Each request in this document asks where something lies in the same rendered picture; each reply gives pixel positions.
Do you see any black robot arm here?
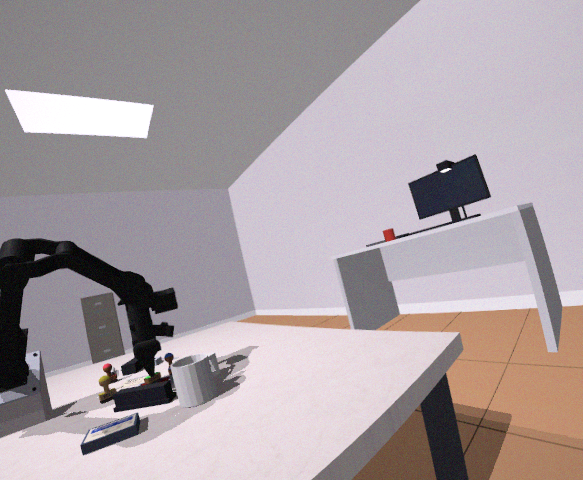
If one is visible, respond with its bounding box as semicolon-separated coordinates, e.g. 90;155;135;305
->
0;238;178;393

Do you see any grey mug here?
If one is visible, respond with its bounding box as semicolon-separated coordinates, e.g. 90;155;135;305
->
171;353;221;408

